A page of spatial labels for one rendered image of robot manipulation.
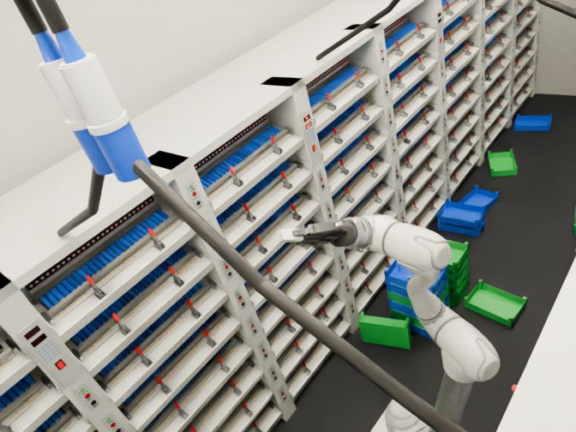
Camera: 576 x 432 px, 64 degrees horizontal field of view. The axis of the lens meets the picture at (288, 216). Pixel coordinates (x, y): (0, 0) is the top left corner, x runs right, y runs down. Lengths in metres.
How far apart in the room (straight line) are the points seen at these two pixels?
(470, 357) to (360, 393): 1.30
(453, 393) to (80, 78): 1.54
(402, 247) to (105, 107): 0.82
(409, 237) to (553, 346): 0.50
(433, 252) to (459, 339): 0.53
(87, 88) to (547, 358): 0.82
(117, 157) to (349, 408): 2.28
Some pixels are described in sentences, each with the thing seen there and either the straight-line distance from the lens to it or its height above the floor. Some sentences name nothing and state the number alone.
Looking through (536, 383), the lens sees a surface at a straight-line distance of 0.84.
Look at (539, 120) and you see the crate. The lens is 5.17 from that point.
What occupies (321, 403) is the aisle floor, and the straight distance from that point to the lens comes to 2.88.
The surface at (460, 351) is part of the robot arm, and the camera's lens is 1.68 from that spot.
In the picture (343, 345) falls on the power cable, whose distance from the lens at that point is 0.71.
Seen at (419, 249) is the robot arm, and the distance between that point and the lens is 1.23.
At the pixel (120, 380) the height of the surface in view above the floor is 1.09.
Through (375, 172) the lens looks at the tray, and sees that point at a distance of 2.83.
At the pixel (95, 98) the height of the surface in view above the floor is 2.23.
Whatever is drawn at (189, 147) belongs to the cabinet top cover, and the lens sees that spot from 1.83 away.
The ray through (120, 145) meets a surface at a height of 2.15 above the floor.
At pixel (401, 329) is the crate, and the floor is 0.18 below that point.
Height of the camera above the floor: 2.42
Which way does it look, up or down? 35 degrees down
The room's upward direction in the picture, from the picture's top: 17 degrees counter-clockwise
